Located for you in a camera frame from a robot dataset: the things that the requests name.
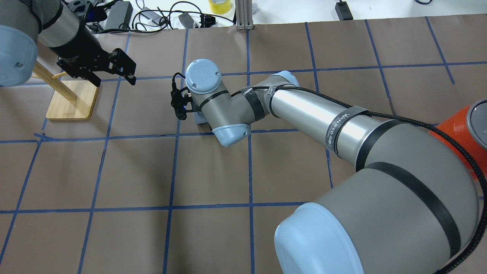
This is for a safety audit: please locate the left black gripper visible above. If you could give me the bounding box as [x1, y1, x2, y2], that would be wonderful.
[57, 48, 136, 87]

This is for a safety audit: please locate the light blue plastic cup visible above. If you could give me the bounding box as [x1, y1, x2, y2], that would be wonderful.
[194, 112, 212, 132]

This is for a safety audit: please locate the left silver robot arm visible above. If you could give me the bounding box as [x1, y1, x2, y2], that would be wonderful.
[0, 0, 136, 87]

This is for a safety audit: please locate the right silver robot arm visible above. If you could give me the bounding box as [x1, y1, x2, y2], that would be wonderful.
[184, 59, 486, 274]

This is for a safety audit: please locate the wooden cup stand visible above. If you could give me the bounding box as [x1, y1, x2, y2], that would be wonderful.
[31, 61, 99, 120]

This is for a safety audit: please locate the yellow tape roll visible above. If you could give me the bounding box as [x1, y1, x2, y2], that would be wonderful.
[208, 0, 232, 14]

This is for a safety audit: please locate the black power adapter brick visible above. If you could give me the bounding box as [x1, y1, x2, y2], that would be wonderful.
[334, 0, 353, 21]

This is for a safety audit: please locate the orange can with grey lid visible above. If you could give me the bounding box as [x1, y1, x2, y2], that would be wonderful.
[436, 99, 487, 176]

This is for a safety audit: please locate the right wrist camera with cable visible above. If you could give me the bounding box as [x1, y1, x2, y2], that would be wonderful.
[170, 72, 190, 120]

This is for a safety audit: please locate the aluminium frame post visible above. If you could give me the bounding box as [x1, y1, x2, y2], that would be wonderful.
[235, 0, 254, 30]

